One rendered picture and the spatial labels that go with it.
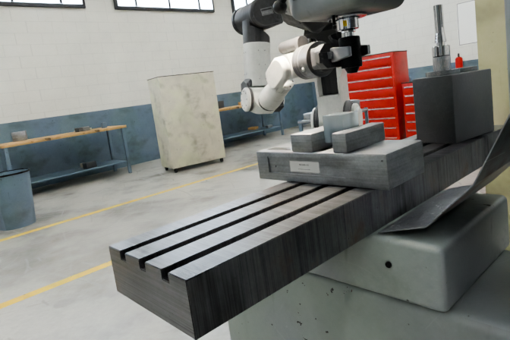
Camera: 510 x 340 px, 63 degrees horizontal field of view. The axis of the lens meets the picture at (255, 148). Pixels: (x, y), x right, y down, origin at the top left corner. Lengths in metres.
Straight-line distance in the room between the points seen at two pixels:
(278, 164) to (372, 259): 0.31
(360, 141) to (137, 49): 8.47
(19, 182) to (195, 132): 2.96
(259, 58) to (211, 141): 5.91
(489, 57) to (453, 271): 1.96
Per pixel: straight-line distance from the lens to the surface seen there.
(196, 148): 7.12
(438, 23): 1.30
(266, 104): 1.28
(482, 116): 1.37
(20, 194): 5.40
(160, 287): 0.60
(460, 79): 1.27
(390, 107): 6.20
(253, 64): 1.37
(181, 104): 7.01
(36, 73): 8.39
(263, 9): 1.39
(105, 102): 8.74
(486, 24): 2.66
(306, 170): 0.92
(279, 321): 1.13
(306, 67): 1.04
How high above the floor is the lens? 1.17
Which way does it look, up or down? 8 degrees down
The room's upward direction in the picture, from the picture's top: 8 degrees counter-clockwise
